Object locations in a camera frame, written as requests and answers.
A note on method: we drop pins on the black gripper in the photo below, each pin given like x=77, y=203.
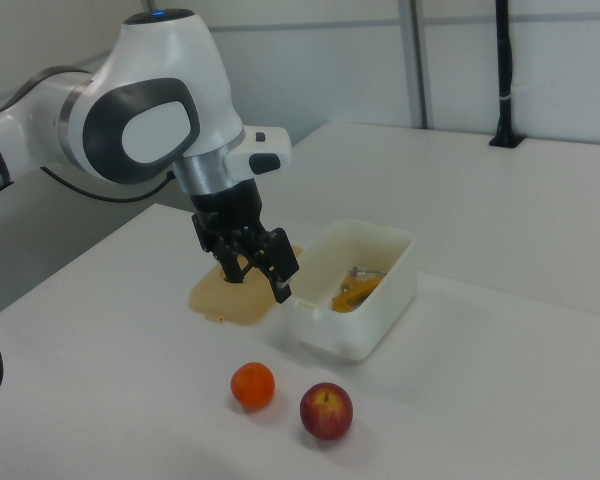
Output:
x=232, y=207

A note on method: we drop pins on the orange fruit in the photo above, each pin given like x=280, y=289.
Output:
x=252, y=386

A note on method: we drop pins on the red apple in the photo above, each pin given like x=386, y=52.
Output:
x=326, y=412

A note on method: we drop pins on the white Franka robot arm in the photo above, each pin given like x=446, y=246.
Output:
x=145, y=75

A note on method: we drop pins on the white plastic container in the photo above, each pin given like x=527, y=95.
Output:
x=380, y=320

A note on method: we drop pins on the beige plastic lid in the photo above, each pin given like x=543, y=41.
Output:
x=230, y=302

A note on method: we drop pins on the yellow toy banana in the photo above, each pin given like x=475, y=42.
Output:
x=352, y=299

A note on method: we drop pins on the small grey metal object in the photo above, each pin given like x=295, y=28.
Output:
x=367, y=272

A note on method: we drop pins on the black pole with base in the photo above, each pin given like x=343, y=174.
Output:
x=504, y=75

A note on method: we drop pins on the silver partition post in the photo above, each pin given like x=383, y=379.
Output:
x=416, y=65

